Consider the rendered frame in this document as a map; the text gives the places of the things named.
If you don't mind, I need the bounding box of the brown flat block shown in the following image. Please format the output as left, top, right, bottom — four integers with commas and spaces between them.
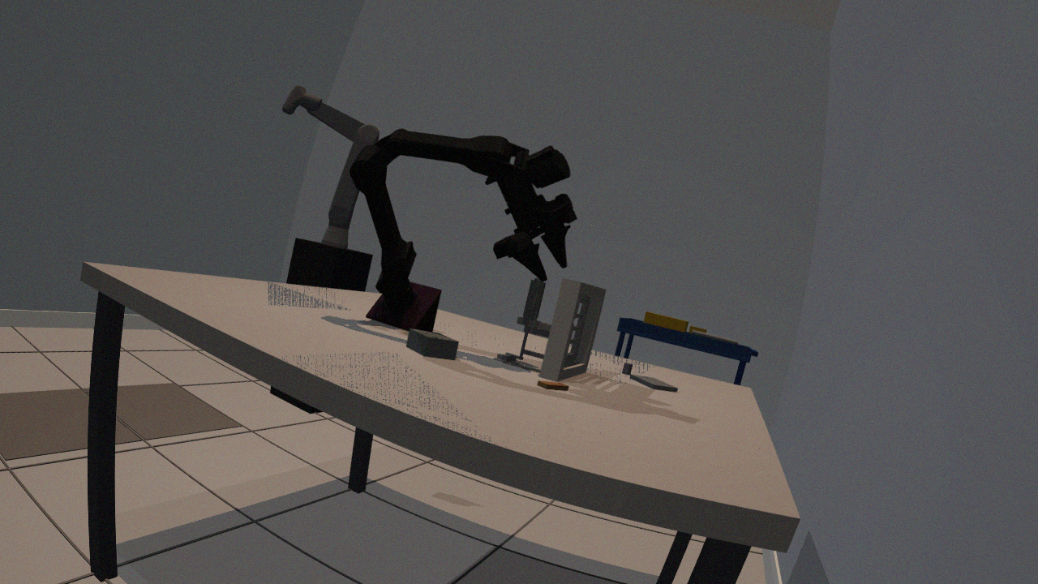
538, 380, 568, 391

